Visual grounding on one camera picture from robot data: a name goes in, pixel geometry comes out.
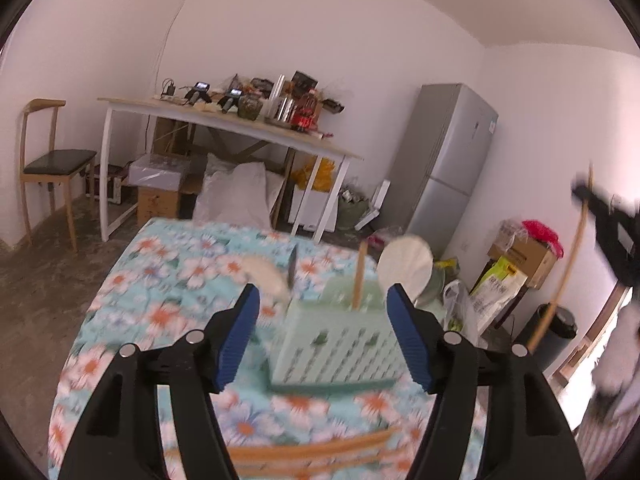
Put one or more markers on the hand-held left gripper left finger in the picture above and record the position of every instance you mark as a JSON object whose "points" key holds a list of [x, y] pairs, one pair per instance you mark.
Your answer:
{"points": [[240, 340]]}

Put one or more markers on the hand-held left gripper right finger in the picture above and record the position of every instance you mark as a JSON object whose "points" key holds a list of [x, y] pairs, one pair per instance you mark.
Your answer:
{"points": [[405, 340]]}

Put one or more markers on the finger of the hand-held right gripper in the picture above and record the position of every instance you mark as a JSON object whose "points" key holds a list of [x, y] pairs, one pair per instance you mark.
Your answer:
{"points": [[582, 191]]}

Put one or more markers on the wooden chopstick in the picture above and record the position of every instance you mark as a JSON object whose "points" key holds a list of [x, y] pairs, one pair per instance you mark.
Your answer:
{"points": [[570, 270], [325, 465], [310, 447], [359, 275]]}

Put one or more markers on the green utensil holder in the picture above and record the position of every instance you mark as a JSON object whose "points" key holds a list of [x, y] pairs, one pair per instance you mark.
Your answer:
{"points": [[340, 355]]}

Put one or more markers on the white ceramic spoon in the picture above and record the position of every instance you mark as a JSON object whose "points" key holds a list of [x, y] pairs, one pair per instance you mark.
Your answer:
{"points": [[265, 272]]}

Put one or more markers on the person's right forearm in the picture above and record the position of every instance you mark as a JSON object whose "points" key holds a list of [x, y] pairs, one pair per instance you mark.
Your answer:
{"points": [[617, 355]]}

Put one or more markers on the red fluffy item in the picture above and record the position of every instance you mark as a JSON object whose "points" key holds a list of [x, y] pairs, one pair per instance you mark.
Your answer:
{"points": [[540, 230]]}

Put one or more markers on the clear plastic bag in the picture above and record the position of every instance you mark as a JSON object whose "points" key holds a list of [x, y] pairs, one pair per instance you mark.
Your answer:
{"points": [[457, 305]]}

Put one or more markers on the yellow green packet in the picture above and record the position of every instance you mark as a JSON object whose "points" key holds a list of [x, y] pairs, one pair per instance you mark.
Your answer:
{"points": [[447, 264]]}

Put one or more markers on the large cardboard box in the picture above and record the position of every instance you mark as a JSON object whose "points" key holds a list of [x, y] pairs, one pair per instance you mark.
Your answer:
{"points": [[525, 262]]}

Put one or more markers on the floral tablecloth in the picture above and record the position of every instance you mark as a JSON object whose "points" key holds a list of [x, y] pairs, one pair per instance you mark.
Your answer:
{"points": [[165, 270]]}

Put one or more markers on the pink white plastic bag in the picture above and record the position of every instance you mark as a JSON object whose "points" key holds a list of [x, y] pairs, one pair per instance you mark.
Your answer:
{"points": [[387, 235]]}

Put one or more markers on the yellow green rice bag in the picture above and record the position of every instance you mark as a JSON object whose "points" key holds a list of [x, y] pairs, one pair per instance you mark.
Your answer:
{"points": [[497, 280]]}

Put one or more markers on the black trash bin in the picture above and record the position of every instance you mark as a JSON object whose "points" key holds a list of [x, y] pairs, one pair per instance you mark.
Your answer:
{"points": [[552, 332]]}

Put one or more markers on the white plastic panel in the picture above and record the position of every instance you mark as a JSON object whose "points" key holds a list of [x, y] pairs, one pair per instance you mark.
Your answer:
{"points": [[375, 205]]}

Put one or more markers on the white sack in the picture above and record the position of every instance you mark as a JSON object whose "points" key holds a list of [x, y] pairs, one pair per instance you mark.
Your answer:
{"points": [[235, 195]]}

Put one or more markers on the silver refrigerator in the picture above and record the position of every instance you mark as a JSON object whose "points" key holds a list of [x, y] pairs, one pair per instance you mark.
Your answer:
{"points": [[440, 160]]}

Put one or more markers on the yellow plastic bag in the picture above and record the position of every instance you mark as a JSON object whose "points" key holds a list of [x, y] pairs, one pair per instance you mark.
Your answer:
{"points": [[315, 172]]}

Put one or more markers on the white foam box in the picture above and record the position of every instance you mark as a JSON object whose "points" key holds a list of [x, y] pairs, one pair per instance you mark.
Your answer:
{"points": [[157, 172]]}

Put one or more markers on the wooden table white legs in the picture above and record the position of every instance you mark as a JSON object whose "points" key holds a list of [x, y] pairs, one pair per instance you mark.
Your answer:
{"points": [[250, 127]]}

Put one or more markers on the green glass jar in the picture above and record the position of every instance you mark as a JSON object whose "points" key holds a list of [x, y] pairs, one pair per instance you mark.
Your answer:
{"points": [[248, 107]]}

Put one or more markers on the steel canister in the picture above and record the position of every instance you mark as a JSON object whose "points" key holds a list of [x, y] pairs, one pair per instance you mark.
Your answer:
{"points": [[285, 107]]}

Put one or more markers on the cola bottle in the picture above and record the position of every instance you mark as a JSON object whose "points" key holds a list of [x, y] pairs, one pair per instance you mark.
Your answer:
{"points": [[302, 110]]}

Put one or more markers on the black device with lit screen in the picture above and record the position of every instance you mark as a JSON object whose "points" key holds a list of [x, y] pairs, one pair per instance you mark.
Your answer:
{"points": [[197, 91], [230, 99]]}

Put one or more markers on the clear film roll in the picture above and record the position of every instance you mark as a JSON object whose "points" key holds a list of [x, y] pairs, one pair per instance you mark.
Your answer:
{"points": [[276, 90]]}

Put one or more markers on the wooden chair black seat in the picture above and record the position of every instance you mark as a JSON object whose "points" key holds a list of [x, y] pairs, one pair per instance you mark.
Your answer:
{"points": [[57, 160]]}

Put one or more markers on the white power strip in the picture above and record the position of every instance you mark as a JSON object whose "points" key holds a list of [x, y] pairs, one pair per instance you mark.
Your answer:
{"points": [[170, 92]]}

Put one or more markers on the black box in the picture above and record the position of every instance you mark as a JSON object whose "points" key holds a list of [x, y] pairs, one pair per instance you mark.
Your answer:
{"points": [[304, 81]]}

